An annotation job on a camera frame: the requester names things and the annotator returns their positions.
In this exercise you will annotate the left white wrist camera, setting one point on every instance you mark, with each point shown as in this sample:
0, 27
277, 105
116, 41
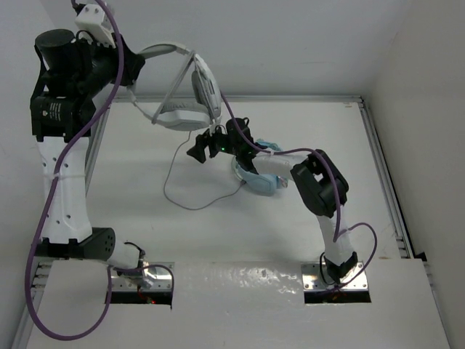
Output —
92, 19

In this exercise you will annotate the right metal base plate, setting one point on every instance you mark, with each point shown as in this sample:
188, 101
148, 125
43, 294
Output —
315, 278

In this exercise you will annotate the grey white headphones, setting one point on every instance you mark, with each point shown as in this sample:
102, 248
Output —
193, 100

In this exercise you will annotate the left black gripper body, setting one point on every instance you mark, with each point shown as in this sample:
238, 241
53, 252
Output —
102, 67

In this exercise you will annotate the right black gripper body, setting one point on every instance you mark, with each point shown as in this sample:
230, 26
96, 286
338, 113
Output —
219, 142

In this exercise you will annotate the metal base plate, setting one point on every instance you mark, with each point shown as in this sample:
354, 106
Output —
155, 278
315, 278

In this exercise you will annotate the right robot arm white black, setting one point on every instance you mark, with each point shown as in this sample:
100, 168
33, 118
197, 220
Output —
320, 184

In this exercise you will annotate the light blue headphones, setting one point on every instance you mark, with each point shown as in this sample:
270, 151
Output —
260, 184

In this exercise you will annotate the aluminium table frame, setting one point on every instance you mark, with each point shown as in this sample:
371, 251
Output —
237, 265

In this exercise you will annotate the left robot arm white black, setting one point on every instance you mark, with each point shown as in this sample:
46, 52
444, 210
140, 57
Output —
73, 71

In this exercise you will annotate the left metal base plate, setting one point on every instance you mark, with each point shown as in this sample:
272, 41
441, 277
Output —
155, 278

